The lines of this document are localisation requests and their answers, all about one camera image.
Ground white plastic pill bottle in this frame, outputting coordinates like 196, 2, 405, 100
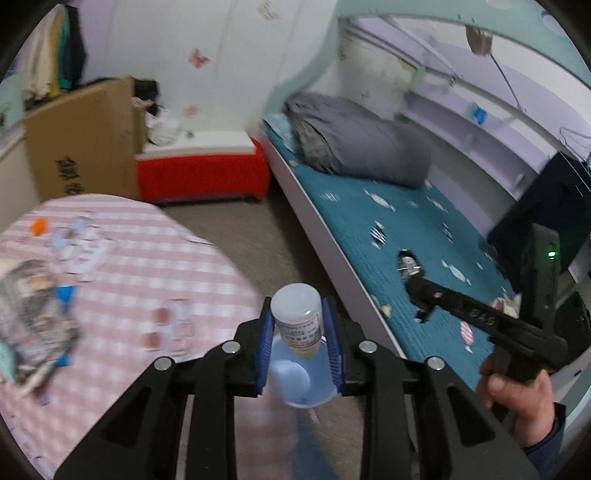
270, 283, 322, 360

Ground newspaper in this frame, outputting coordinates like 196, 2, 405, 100
1, 257, 81, 395

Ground orange bottle cap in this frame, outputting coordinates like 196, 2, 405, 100
30, 217, 48, 237

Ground right human hand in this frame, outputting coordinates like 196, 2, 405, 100
476, 355, 555, 447

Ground black monitor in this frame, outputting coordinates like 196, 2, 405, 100
487, 152, 590, 293

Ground pink checkered tablecloth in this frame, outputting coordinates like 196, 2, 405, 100
0, 193, 297, 478

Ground teal patterned bed sheet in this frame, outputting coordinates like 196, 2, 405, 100
263, 114, 514, 388

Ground red white storage bench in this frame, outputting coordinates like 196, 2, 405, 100
135, 131, 270, 204

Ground grey folded blanket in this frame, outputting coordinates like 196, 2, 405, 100
284, 93, 432, 189

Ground brown cardboard box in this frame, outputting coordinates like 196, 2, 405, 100
24, 77, 140, 201

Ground hanging clothes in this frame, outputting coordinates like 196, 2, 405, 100
19, 4, 86, 109

